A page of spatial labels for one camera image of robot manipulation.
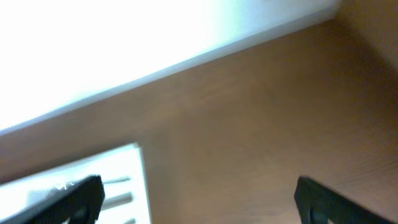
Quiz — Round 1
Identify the white cutlery tray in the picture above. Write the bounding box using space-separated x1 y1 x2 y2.
1 143 152 224

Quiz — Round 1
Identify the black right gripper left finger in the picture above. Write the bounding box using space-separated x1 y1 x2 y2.
25 175 104 224

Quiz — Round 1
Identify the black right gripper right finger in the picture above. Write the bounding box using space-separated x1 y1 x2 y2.
294 176 395 224

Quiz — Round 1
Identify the large metal spoon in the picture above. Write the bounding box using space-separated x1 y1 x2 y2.
103 176 131 185
101 192 134 210

